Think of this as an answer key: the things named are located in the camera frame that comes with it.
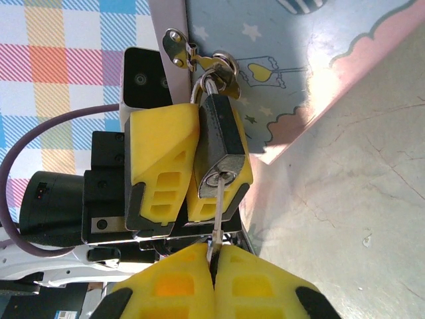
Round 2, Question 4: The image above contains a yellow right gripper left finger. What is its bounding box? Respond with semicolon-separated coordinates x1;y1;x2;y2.
94;243;216;319

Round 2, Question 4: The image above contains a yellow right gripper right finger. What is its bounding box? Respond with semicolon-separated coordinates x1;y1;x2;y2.
212;244;341;319

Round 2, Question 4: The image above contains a silver padlock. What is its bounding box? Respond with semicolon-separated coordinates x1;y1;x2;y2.
189;71;249;200

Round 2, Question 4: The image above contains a blue cartoon tin box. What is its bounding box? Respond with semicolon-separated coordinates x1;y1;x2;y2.
147;0;425;167

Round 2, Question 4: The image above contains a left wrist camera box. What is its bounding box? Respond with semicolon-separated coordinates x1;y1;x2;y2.
118;47;174;134

